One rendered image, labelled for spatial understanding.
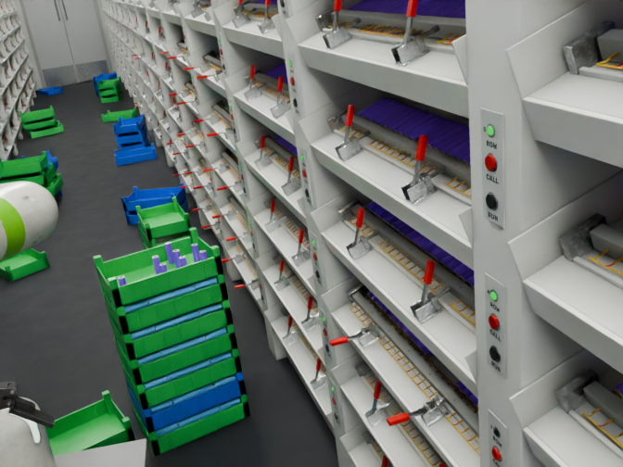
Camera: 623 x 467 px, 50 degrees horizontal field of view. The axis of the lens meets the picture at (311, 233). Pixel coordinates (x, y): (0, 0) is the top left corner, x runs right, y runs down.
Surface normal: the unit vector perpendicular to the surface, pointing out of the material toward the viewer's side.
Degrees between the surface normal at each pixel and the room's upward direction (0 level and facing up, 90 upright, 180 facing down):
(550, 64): 90
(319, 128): 90
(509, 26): 90
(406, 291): 19
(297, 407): 0
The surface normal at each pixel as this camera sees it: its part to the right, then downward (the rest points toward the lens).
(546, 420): -0.42, -0.79
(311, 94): 0.32, 0.33
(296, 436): -0.12, -0.92
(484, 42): -0.94, 0.22
